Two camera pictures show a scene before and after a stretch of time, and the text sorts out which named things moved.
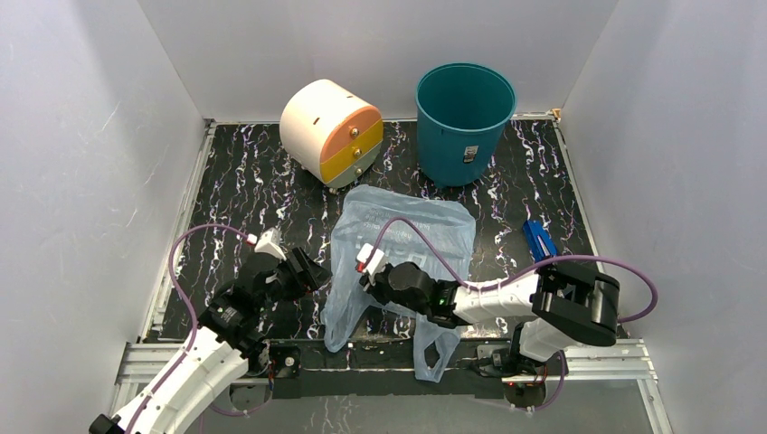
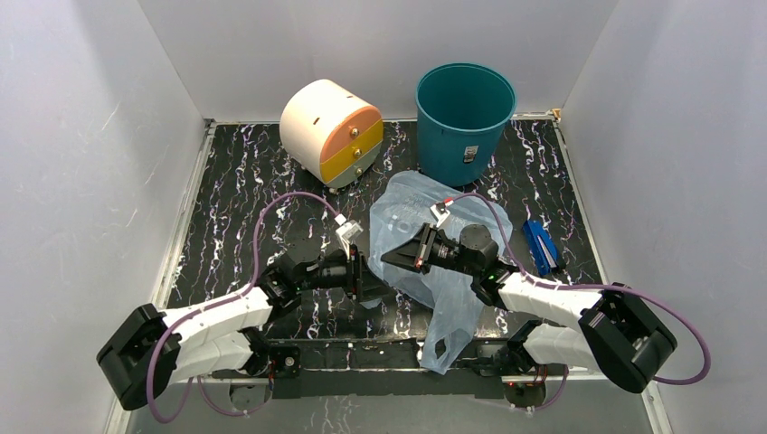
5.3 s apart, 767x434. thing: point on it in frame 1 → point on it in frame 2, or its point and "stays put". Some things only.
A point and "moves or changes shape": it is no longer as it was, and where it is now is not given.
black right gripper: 372,283 → 416,252
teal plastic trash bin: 461,111 stays put
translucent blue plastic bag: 437,235 moves or changes shape
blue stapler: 541,242 stays put
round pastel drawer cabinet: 332,132 stays put
